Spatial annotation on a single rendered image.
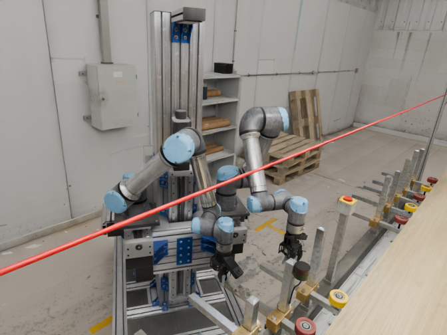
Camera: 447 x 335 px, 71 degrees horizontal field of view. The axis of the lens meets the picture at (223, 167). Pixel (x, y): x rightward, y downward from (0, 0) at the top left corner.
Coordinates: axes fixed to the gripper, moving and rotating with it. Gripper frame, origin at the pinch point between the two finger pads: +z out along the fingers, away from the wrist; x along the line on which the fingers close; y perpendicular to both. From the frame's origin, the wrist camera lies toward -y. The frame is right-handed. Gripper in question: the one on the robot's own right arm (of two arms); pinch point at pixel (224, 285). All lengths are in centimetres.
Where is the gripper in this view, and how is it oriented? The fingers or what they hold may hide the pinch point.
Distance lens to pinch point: 161.6
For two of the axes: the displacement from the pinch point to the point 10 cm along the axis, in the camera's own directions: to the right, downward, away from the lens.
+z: -0.6, 9.3, 3.7
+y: -7.4, -2.9, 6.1
